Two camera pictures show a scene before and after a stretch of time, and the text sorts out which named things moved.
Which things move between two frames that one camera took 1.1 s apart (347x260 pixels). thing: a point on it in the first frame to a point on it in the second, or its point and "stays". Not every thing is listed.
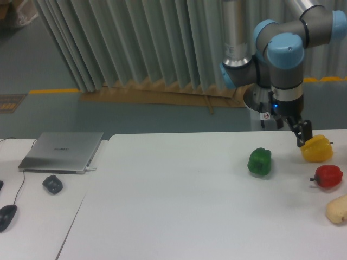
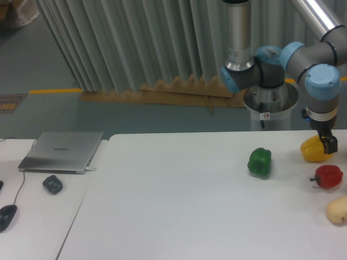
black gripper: (294, 109) to (330, 142)
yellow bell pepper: (318, 149) stays
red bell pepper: (328, 176) stays
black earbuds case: (52, 183) stays
